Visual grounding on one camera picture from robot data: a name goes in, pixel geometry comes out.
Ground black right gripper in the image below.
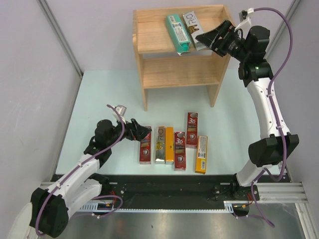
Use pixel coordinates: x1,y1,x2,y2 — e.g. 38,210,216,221
196,19,250,62

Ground silver yellow toothpaste box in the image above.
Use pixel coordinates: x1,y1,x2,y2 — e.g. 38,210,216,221
155,125,174,165

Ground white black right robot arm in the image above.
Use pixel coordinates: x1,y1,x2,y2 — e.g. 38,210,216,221
196,20,299,200

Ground wooden two-tier shelf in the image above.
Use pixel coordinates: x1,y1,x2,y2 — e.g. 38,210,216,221
133,4,233,111

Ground white slotted cable duct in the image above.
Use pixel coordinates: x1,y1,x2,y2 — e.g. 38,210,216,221
78,200,234,214

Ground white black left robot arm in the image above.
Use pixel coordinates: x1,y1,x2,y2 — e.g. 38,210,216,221
29,119,152,238

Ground silver teal toothpaste box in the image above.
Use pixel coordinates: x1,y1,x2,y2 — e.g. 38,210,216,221
182,11,207,51

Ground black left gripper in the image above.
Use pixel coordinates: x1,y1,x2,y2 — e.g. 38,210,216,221
106,116,151,147

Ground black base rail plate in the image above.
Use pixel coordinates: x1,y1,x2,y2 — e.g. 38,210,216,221
82,173,257,212

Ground upper red 3D toothpaste box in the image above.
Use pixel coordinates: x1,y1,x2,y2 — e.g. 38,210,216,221
186,113,198,148

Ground teal toothpaste box with barcode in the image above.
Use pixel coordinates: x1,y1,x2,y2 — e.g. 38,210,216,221
165,14,191,56

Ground yellow toothpaste box with barcode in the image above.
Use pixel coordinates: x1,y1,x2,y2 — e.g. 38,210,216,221
195,135,208,174

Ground left red 3D toothpaste box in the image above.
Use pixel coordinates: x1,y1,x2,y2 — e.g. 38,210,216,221
139,126,152,164

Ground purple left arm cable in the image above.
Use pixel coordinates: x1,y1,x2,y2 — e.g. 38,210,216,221
34,104,127,236

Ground red 3d toothpaste box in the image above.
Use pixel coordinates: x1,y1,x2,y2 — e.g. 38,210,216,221
174,131,186,171
139,126,152,164
186,113,198,148

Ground middle red 3D toothpaste box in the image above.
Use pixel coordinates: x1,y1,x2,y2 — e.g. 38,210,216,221
174,131,186,171

